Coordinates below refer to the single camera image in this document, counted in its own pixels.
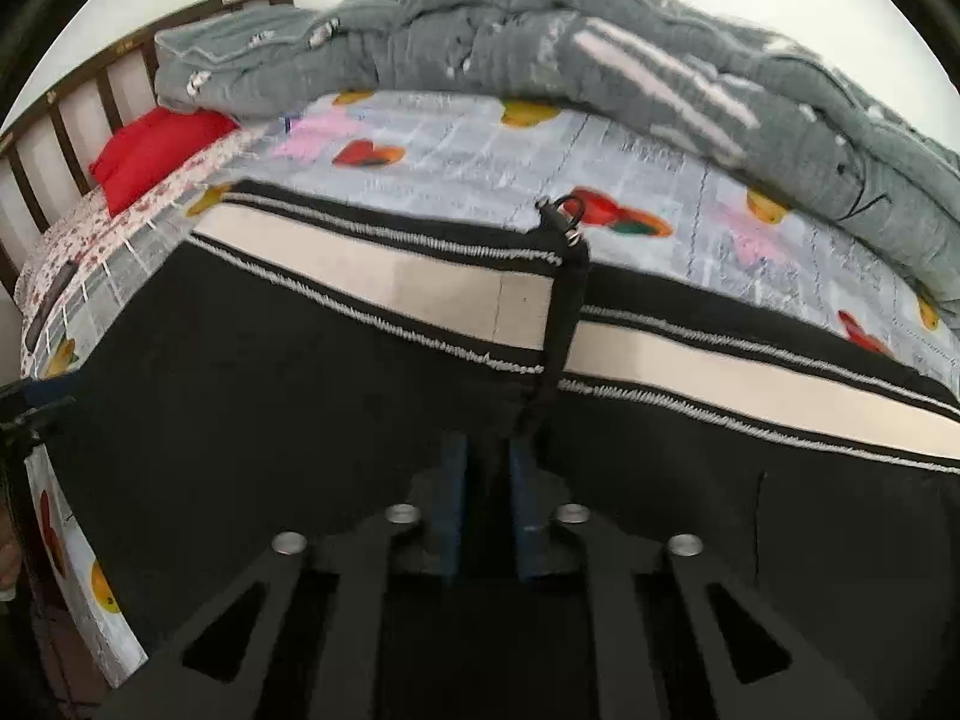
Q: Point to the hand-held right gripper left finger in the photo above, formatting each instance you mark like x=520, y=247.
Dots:
x=454, y=517

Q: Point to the black pants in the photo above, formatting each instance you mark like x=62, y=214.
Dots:
x=225, y=390

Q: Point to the grey floral quilt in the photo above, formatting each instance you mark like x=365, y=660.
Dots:
x=525, y=37

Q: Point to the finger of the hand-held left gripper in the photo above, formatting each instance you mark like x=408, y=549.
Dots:
x=30, y=420

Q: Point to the fruit print plastic sheet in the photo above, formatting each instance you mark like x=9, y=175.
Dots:
x=487, y=157

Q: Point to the floral bedsheet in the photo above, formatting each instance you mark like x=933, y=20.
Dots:
x=82, y=232

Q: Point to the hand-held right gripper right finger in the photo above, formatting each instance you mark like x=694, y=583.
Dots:
x=525, y=525

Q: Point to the red pillow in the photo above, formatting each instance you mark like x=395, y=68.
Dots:
x=150, y=157

